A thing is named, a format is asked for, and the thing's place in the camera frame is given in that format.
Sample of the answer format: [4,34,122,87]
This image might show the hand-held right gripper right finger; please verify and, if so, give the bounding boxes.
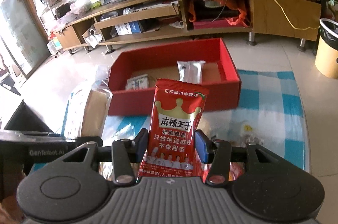
[195,130,288,186]

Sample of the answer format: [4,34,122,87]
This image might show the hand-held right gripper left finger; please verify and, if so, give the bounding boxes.
[54,129,149,185]

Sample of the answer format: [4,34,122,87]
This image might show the red snack packet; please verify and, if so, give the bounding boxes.
[136,78,210,183]

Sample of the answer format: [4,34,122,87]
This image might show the red cardboard box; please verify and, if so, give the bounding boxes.
[107,38,241,115]

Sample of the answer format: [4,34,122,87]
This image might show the black panel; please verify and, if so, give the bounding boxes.
[5,100,53,132]

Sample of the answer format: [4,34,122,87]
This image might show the brown cardboard box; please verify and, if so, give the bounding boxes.
[82,89,113,137]

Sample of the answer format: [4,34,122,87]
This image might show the blue white snack packet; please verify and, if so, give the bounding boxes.
[125,74,149,91]

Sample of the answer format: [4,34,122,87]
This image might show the clear plastic bag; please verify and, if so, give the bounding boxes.
[63,65,111,135]

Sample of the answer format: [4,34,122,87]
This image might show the silver pillow snack packet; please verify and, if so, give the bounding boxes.
[176,60,206,85]

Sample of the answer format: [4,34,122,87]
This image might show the blue white checkered tablecloth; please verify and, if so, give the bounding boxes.
[66,69,312,177]

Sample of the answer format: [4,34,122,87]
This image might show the blue box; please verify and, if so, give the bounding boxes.
[115,22,143,35]

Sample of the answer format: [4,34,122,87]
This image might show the glass door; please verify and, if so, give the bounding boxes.
[0,0,50,79]

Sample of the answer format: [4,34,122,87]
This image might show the orange plastic bag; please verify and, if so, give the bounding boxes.
[187,0,251,26]

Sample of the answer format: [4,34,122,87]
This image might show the wooden television stand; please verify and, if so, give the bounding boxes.
[54,0,323,55]

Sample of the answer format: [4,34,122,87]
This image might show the yellow trash bin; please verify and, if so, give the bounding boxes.
[314,18,338,79]

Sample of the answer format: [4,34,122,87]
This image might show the yellow cable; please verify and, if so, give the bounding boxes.
[211,0,320,30]

